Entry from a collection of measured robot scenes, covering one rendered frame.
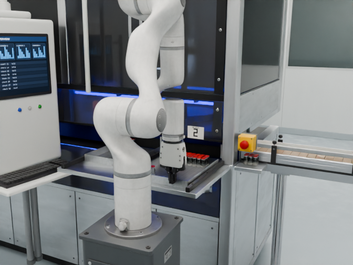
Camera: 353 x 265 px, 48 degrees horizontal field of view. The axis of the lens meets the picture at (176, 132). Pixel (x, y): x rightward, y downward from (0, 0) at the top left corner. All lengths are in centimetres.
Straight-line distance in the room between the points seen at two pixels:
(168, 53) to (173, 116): 23
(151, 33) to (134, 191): 49
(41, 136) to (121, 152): 106
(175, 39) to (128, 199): 58
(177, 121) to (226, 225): 73
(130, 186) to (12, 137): 102
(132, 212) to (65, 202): 130
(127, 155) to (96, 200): 117
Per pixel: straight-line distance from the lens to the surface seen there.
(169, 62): 145
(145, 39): 125
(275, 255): 219
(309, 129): 652
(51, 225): 270
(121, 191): 126
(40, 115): 222
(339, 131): 648
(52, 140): 229
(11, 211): 292
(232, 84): 183
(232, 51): 182
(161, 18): 127
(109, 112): 122
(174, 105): 148
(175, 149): 153
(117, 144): 124
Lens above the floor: 146
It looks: 13 degrees down
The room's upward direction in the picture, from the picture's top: straight up
